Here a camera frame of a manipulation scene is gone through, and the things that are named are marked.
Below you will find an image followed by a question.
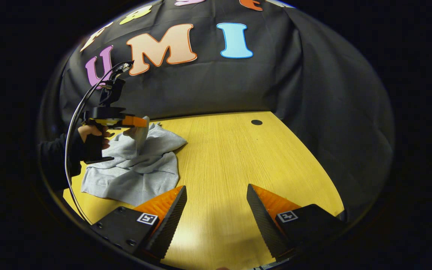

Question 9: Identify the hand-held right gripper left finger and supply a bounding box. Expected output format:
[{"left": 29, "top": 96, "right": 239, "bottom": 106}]
[{"left": 90, "top": 185, "right": 188, "bottom": 260}]

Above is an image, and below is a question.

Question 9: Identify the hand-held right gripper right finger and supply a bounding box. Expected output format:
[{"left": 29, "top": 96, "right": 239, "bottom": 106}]
[{"left": 246, "top": 183, "right": 347, "bottom": 260}]

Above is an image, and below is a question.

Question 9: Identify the grey zip-neck sweatshirt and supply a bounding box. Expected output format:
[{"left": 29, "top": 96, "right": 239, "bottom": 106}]
[{"left": 81, "top": 115, "right": 188, "bottom": 207}]

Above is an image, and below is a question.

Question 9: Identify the black backdrop cloth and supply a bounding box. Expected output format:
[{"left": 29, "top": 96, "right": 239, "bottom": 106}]
[{"left": 38, "top": 0, "right": 395, "bottom": 222}]

